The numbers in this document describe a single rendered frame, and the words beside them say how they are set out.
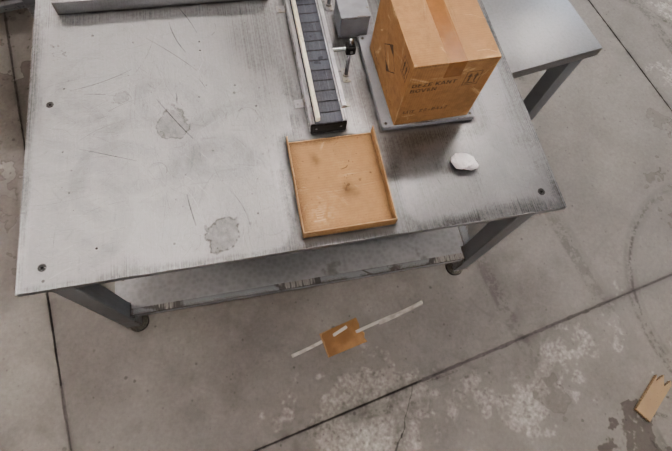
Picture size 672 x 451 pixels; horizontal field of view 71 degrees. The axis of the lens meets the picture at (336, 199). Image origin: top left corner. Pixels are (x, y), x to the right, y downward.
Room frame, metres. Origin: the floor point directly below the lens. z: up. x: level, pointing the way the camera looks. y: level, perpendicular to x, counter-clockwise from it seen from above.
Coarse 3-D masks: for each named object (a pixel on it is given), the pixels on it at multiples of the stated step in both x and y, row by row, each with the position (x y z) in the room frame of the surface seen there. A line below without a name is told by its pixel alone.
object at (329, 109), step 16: (304, 0) 1.20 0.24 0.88; (304, 16) 1.13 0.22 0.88; (304, 32) 1.07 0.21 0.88; (320, 32) 1.08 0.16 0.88; (320, 48) 1.02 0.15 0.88; (320, 64) 0.96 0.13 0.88; (320, 80) 0.90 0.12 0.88; (320, 96) 0.84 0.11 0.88; (336, 96) 0.85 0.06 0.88; (320, 112) 0.79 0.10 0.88; (336, 112) 0.80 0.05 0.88
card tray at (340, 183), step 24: (288, 144) 0.66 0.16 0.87; (312, 144) 0.70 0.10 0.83; (336, 144) 0.72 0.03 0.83; (360, 144) 0.74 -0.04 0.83; (312, 168) 0.62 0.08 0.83; (336, 168) 0.64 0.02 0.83; (360, 168) 0.66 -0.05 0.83; (384, 168) 0.65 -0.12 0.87; (312, 192) 0.55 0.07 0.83; (336, 192) 0.56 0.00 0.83; (360, 192) 0.58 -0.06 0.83; (384, 192) 0.60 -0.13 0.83; (312, 216) 0.48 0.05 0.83; (336, 216) 0.49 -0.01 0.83; (360, 216) 0.51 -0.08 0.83; (384, 216) 0.52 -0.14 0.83
